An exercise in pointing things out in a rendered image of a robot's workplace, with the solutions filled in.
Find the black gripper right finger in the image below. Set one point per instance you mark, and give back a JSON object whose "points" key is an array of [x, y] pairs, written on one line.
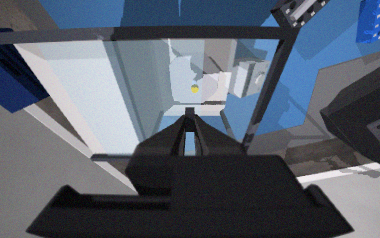
{"points": [[213, 141]]}

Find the blue tube rack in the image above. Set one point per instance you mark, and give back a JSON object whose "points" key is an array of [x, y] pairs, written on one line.
{"points": [[368, 29]]}

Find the blue bench mat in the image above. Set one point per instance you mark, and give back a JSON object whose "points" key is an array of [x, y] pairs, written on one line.
{"points": [[326, 39]]}

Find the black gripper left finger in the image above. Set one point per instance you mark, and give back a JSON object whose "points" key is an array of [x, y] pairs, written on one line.
{"points": [[165, 141]]}

